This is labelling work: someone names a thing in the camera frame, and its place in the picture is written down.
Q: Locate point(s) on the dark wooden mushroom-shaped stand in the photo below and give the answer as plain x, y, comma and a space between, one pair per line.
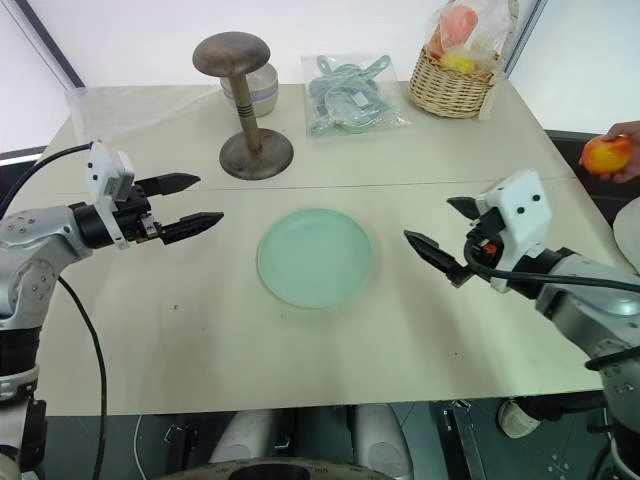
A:
232, 52

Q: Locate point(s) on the person's bare hand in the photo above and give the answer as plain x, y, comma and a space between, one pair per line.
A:
632, 132

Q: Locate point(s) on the white rounded object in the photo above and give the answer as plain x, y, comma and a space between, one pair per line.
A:
629, 240

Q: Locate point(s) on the clear bag of fruit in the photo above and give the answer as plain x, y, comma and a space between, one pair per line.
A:
490, 30

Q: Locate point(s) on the pale green round plate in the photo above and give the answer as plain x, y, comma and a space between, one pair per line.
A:
315, 257

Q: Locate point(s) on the clear bag of green utensils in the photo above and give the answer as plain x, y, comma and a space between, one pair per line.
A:
350, 97

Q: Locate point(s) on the clear crumpled plastic sheet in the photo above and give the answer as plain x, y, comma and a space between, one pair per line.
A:
125, 107

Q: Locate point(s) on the woven wicker basket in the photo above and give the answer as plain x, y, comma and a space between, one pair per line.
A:
450, 90

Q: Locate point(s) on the dark rounded rim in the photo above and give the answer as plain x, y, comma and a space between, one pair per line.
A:
280, 470

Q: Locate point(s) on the red yellow apple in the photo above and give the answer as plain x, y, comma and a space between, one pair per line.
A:
605, 155

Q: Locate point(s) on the beige ceramic jar purple band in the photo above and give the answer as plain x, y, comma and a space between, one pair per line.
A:
265, 87

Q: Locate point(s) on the white shoe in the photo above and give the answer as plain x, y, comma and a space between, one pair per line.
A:
517, 417

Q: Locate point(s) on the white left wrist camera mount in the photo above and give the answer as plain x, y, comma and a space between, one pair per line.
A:
107, 172

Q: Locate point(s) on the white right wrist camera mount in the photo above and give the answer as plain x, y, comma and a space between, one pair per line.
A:
525, 210

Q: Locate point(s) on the black metal stand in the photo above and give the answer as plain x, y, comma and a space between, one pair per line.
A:
465, 440

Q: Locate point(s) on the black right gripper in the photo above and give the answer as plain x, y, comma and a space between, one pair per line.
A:
487, 237

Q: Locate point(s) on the dark slanted frame bar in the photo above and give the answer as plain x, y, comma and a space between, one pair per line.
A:
50, 42

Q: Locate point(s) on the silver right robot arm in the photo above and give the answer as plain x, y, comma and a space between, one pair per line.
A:
585, 295

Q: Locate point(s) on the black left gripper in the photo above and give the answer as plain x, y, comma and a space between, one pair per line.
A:
135, 215

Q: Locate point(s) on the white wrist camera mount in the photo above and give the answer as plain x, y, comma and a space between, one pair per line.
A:
107, 172
525, 210

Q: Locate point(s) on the yellow item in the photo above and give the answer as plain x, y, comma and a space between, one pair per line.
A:
459, 62

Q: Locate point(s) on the pink item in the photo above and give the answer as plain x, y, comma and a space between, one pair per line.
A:
457, 25

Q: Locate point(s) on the grey rounded shape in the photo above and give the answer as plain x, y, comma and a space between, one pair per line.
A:
245, 435
380, 435

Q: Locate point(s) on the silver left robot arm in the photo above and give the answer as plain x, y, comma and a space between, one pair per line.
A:
30, 235

